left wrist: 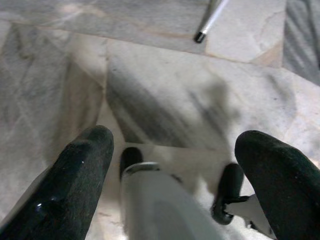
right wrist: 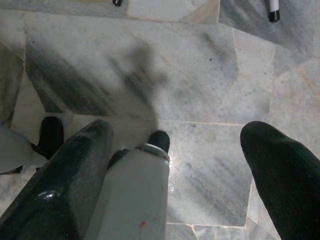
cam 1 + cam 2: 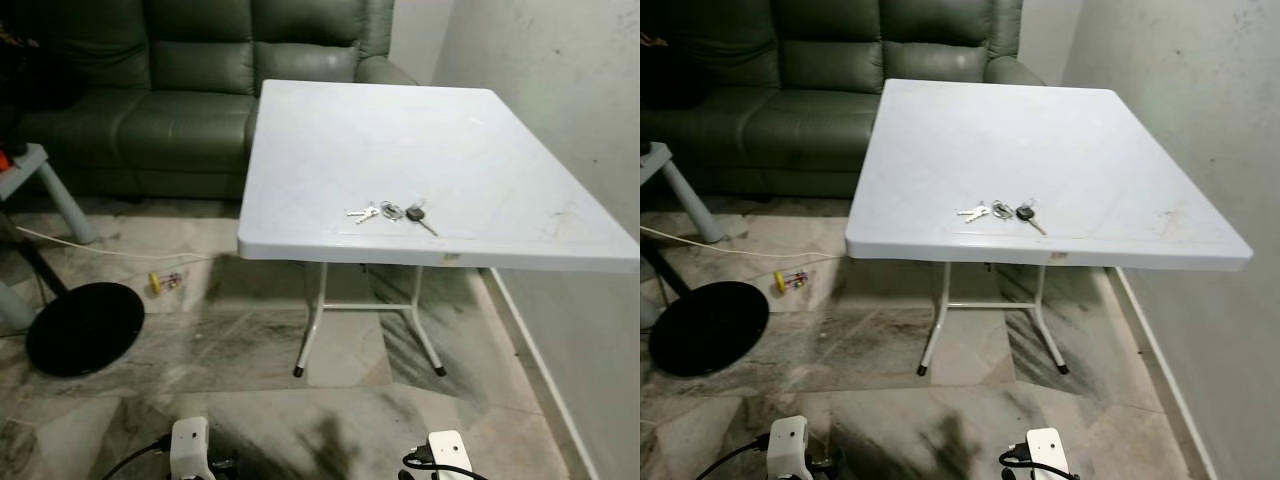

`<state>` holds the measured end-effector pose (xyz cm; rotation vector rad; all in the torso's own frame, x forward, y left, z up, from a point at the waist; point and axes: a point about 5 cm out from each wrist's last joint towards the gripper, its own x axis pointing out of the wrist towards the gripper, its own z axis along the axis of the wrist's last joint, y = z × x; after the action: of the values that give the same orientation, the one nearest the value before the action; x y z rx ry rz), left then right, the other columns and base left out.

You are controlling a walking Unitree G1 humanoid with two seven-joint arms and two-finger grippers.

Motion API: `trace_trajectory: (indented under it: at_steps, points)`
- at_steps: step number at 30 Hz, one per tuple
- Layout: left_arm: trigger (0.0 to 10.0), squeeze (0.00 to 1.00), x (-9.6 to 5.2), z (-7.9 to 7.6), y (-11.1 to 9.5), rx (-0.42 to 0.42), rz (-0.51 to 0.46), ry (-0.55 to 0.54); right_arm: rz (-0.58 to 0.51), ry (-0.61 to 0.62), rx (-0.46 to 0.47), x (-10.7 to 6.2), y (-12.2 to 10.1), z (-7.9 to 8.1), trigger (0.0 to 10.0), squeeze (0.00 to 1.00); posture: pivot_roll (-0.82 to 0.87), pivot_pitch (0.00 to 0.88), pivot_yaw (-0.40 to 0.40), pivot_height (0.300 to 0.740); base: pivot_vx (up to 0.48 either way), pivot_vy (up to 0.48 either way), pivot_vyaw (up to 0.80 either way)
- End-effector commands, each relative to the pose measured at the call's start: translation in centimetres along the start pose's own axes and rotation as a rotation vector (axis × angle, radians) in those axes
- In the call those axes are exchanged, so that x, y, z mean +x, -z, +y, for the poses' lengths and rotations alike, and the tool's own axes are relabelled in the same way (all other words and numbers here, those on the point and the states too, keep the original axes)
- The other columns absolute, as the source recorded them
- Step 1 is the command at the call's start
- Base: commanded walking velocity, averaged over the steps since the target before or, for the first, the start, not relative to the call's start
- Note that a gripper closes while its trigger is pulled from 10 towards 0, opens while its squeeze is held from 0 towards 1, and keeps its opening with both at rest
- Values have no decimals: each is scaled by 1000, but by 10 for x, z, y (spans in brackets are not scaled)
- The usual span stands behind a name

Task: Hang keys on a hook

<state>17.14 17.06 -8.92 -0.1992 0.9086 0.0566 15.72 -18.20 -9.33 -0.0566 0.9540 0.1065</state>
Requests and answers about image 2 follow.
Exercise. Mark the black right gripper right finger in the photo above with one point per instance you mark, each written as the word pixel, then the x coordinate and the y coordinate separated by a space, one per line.
pixel 287 190

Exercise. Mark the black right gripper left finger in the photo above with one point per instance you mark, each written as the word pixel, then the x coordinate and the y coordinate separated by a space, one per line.
pixel 57 190

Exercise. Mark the black robot left foot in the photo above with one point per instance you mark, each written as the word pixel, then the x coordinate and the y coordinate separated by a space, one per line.
pixel 51 135

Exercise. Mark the black robot foot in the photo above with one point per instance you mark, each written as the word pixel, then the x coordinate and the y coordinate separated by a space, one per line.
pixel 51 135
pixel 160 140

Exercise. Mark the silver robot left leg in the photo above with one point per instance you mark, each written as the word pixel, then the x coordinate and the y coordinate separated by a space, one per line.
pixel 12 147

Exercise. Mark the silver robot leg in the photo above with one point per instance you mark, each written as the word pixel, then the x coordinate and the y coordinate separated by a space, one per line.
pixel 135 195
pixel 12 147

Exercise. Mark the silver robot right leg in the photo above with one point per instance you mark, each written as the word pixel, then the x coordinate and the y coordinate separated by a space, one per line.
pixel 135 195

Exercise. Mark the black robot right foot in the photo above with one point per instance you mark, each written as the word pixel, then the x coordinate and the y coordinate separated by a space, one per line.
pixel 160 140

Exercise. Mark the white leg with black tip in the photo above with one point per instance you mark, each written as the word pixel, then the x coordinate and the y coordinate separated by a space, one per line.
pixel 117 2
pixel 273 10

